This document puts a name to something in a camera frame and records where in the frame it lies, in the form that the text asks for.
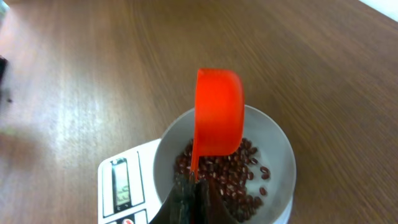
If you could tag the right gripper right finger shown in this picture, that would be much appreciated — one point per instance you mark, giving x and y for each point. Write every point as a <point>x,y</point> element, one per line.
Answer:
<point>209,207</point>

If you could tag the white round bowl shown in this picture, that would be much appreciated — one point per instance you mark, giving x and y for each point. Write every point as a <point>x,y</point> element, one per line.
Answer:
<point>275,173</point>

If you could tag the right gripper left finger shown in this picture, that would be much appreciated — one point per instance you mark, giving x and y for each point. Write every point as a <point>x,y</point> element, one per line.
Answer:
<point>179,204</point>

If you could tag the white digital kitchen scale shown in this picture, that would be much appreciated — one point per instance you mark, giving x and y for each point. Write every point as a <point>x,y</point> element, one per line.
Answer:
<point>126,189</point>

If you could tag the orange measuring scoop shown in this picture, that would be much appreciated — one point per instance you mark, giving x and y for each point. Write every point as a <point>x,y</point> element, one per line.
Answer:
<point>218,115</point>

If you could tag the red beans in bowl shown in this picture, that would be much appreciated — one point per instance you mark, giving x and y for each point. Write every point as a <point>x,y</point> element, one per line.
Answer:
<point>230,174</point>

